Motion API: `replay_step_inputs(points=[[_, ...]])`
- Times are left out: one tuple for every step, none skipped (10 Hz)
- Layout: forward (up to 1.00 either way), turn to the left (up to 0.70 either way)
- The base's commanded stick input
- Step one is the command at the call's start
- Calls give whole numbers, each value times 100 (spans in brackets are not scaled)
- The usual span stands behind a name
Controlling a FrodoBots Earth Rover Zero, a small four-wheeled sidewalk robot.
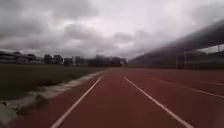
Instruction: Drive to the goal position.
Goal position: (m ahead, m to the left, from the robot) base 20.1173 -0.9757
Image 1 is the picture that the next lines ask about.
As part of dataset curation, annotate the row of trees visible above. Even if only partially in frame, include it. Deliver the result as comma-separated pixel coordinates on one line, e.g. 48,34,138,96
43,53,128,67

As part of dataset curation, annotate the red running track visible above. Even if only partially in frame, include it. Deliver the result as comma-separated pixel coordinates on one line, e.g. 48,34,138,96
9,67,224,128

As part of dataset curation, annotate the pale concrete kerb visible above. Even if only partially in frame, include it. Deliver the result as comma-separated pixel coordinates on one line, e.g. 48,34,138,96
0,69,107,127

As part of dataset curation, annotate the grandstand with roof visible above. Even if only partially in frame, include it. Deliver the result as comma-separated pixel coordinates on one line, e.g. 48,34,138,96
128,19,224,71

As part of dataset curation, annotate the grass field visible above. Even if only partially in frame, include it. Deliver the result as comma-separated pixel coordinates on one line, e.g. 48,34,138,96
0,63,107,101

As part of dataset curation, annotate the low building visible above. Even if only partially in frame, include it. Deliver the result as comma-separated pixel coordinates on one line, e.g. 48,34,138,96
0,50,46,65

